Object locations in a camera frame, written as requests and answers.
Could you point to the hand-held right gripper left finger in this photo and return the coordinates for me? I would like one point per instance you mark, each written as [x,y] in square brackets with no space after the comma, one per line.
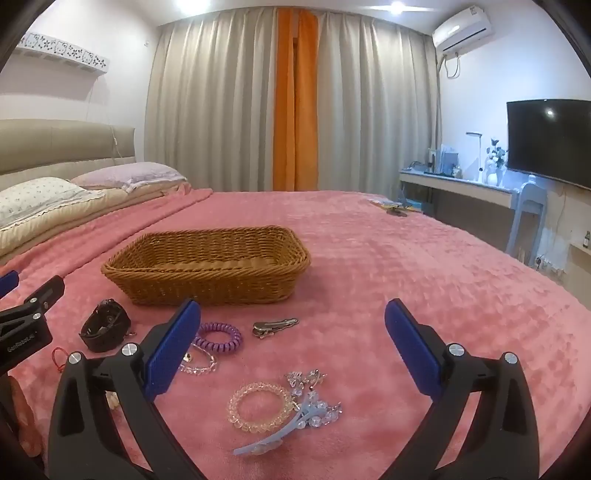
[173,350]

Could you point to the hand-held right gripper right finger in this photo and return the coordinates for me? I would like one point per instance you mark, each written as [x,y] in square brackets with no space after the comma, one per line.
[413,350]

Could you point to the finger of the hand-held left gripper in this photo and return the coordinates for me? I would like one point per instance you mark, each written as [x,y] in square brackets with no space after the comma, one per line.
[8,282]
[44,295]

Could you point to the black scrunchie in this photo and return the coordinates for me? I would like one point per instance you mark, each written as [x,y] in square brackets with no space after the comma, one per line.
[99,334]

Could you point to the brown wicker basket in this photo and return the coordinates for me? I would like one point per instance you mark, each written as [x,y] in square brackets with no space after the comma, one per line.
[207,281]

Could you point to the silver metal hair clip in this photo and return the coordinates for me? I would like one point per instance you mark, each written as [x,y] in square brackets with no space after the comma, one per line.
[268,328]

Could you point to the light blue hair clip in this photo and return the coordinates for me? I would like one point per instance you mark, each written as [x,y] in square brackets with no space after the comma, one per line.
[268,441]

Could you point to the person's left hand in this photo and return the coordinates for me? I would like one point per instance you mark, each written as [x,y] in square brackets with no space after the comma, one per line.
[25,420]

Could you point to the beige quilt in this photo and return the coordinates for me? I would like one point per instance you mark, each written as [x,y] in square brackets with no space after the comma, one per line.
[69,221]

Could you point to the pink fleece blanket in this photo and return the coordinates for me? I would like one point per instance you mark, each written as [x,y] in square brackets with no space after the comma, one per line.
[369,277]

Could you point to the white floral pillow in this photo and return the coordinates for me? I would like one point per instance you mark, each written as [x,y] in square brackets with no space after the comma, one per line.
[37,198]

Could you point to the beige padded headboard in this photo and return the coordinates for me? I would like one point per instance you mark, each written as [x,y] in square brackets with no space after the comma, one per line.
[55,147]

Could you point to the lilac pillow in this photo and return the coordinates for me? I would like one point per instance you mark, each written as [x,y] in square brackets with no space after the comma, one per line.
[134,175]

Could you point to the white power strip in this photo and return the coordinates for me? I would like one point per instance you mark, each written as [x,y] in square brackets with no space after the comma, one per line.
[547,264]

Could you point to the white desk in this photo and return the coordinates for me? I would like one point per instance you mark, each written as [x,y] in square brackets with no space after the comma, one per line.
[461,187]

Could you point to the white chair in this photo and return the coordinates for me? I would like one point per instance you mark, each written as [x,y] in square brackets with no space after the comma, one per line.
[531,198]

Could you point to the white file holder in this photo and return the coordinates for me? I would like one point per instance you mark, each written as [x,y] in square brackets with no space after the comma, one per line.
[445,159]

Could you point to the flower vase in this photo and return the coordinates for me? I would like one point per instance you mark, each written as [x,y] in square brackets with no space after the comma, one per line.
[494,157]

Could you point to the white desk lamp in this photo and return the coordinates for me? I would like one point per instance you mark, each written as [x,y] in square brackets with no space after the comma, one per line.
[475,134]

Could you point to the grey curtain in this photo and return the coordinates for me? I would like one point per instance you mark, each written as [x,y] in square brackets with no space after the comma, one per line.
[207,92]
[378,115]

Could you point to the black flat television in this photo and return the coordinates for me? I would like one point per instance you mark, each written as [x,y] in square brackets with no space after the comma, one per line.
[549,138]

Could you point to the orange curtain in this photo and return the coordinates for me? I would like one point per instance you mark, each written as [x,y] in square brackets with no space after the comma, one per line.
[295,115]

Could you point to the white air conditioner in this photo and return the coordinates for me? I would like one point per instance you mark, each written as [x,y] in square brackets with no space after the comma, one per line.
[461,30]

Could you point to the ceiling light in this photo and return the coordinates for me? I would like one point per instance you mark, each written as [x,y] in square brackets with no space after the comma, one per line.
[395,5]

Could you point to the white carved wall shelf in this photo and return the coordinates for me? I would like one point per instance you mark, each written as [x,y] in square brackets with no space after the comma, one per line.
[60,48]

